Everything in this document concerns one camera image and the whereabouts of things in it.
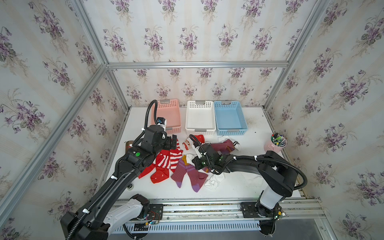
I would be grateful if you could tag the pink plastic basket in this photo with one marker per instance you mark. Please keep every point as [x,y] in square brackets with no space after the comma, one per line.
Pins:
[170,110]

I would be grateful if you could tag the maroon purple sock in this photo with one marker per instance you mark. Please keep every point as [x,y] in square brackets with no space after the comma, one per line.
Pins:
[225,147]

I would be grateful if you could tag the pink pen cup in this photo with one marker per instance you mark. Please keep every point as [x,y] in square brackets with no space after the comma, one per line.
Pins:
[275,143]

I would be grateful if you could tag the red santa christmas sock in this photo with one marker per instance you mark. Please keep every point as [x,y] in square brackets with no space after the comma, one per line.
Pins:
[189,144]

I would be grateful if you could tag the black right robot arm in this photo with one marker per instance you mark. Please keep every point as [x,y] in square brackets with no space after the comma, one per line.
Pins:
[281,177]

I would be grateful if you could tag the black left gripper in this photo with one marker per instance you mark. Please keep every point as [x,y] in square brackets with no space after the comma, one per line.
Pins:
[168,145]

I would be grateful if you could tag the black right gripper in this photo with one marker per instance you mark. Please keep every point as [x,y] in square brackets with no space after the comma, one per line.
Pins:
[195,161]

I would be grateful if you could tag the brown plaid glasses case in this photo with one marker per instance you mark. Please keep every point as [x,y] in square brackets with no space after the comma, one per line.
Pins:
[128,145]

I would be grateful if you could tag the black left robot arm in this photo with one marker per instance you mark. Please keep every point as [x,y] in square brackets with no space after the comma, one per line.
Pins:
[96,220]

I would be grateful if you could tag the purple sock yellow cuff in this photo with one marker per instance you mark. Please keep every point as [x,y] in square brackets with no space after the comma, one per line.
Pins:
[183,168]

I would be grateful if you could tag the blue plastic basket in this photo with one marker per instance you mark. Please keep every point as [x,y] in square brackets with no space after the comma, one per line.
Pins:
[230,120]

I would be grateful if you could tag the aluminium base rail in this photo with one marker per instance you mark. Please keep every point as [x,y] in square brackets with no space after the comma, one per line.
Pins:
[183,210]

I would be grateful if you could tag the white plastic basket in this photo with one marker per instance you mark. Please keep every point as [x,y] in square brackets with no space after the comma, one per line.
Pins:
[200,118]

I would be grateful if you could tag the red white striped sock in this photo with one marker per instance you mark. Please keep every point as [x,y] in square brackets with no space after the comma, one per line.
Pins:
[172,156]

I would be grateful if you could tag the small white sock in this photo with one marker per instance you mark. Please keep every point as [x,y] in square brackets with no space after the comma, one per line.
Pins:
[189,159]

